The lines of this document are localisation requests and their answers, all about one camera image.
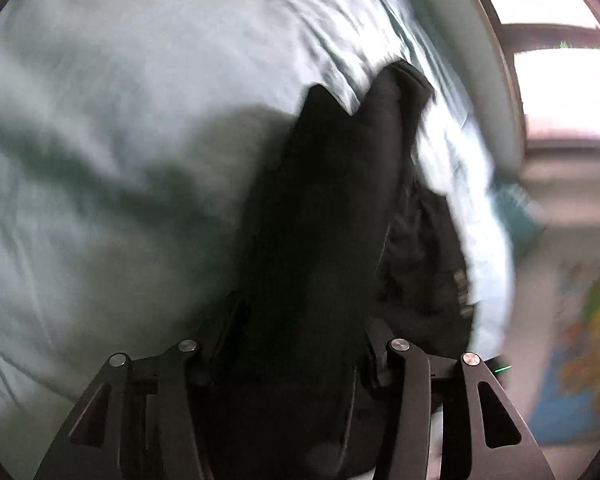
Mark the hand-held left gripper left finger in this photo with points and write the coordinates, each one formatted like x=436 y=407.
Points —
x=215 y=355

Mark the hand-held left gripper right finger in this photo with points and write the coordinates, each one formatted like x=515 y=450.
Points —
x=380 y=355

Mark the black jacket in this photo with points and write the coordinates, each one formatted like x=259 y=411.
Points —
x=320 y=220

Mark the colourful floor mat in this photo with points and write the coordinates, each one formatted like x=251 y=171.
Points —
x=585 y=350

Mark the bed with light blue sheet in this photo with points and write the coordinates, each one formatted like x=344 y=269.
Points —
x=130 y=135

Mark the window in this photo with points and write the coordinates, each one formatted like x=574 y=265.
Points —
x=560 y=70

